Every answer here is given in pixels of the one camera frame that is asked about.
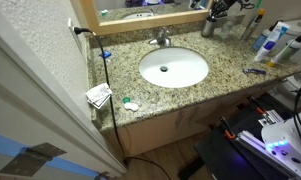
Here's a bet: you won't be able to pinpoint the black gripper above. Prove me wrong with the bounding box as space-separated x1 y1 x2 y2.
209 0 243 18

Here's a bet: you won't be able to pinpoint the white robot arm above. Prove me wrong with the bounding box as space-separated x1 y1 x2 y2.
221 87 301 180

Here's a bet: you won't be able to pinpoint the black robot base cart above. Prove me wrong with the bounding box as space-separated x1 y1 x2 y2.
177 92 301 180

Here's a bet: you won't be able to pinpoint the white blue cream tube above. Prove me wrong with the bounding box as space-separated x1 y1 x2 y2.
254 21 290 62

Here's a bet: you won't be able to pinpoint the grey metal cup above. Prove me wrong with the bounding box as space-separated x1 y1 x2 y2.
201 18 217 37

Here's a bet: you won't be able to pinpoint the clear plastic bottle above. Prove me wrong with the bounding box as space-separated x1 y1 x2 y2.
220 16 237 39

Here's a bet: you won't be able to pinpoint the orange cap spray can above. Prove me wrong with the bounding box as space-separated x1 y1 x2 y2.
241 8 265 40

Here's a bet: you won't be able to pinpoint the blue pump lotion bottle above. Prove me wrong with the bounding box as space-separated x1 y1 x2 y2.
252 20 282 51

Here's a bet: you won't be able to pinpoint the chrome sink faucet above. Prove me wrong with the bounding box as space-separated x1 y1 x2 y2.
149 27 171 47

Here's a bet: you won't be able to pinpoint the blue razor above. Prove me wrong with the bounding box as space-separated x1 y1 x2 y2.
243 68 266 75

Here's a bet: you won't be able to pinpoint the white oval sink basin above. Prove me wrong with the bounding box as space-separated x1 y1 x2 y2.
139 47 209 88

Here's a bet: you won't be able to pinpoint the green pump soap bottle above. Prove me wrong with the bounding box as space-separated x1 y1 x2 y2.
267 36 301 67

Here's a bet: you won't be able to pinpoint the white toilet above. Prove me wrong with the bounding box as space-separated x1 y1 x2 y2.
271 20 301 111

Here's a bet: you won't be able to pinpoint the wooden framed mirror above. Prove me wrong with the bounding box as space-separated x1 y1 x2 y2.
79 0 220 36

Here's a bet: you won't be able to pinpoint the blue dental floss box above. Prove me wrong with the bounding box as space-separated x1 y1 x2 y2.
100 51 112 59

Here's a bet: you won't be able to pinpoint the wooden vanity cabinet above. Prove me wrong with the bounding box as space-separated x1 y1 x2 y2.
101 79 291 161

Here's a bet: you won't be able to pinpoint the white paper packets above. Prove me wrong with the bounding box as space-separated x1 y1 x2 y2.
86 83 112 109

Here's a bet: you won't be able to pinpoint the white door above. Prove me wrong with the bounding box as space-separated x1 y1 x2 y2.
0 4 128 180

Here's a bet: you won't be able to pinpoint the metal door hinge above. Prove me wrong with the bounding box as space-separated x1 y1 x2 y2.
0 143 65 177

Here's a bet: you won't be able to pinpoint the green white mop handle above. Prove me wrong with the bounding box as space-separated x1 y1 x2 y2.
253 0 262 14

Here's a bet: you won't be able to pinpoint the aluminium rail with clamps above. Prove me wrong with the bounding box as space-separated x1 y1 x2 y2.
220 96 301 180

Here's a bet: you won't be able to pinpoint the white wall outlet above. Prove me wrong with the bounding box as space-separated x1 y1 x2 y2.
68 18 83 53

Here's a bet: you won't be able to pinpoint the black power cable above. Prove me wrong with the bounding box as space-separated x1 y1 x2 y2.
73 26 173 180

